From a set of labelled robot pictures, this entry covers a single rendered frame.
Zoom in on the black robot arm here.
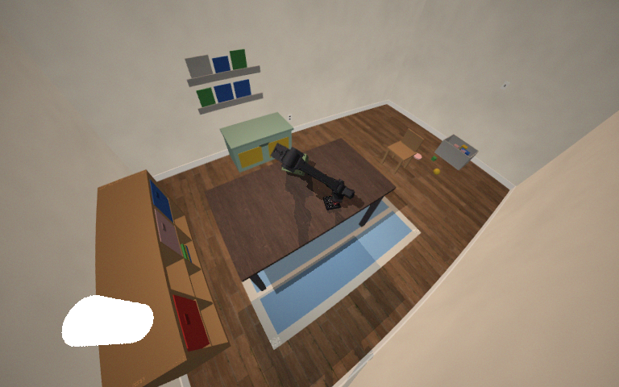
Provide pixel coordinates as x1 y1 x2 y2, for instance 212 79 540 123
270 143 355 200

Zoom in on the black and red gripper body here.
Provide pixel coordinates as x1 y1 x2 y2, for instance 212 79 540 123
332 191 343 203

